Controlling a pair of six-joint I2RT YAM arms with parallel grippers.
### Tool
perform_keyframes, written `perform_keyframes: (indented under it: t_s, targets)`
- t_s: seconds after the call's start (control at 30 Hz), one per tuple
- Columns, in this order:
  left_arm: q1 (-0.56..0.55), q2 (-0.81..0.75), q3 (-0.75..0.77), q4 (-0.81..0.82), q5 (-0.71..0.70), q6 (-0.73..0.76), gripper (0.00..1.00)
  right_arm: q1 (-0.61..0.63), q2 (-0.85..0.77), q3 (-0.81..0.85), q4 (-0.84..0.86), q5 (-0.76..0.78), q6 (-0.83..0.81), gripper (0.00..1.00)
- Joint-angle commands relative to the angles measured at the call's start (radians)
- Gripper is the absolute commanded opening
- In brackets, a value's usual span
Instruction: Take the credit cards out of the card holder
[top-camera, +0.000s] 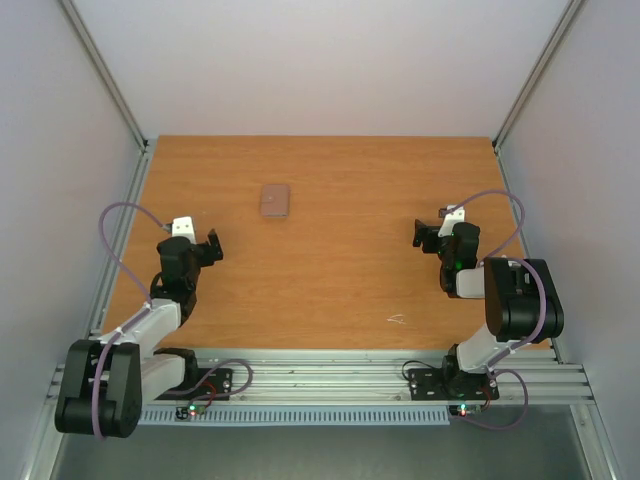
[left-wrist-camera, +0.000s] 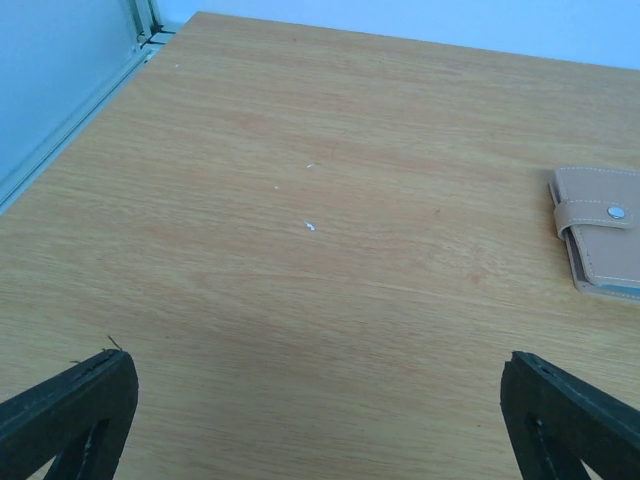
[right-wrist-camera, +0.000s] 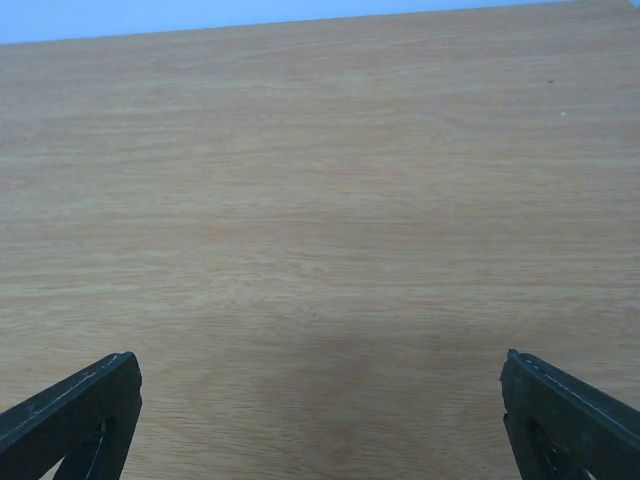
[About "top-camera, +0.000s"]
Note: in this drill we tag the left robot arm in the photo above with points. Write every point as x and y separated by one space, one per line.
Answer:
107 381

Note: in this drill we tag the grey slotted cable duct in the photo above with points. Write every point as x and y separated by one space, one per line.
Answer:
277 415

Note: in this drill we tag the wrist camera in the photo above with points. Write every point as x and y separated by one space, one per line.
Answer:
183 227
450 216

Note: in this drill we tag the right aluminium corner post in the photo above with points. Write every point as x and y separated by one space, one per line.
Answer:
560 30

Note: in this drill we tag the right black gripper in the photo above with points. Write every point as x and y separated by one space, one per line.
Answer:
422 236

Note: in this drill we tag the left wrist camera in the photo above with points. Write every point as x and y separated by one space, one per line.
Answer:
183 227

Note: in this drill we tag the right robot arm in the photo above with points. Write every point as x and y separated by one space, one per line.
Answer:
521 306

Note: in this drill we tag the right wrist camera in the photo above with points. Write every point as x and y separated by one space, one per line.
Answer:
450 216

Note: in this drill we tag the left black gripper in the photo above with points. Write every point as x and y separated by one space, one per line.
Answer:
209 257

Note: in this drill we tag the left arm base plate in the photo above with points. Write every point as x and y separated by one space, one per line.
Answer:
217 386

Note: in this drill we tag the pink leather card holder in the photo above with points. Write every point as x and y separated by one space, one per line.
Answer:
275 200

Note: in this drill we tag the left aluminium corner post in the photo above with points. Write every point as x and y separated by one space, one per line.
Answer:
89 45

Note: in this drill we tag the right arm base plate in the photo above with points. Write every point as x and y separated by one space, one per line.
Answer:
427 384

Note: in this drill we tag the aluminium corner post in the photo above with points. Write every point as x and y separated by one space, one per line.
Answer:
560 30
89 45

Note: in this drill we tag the aluminium rail frame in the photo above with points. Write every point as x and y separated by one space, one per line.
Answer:
327 303

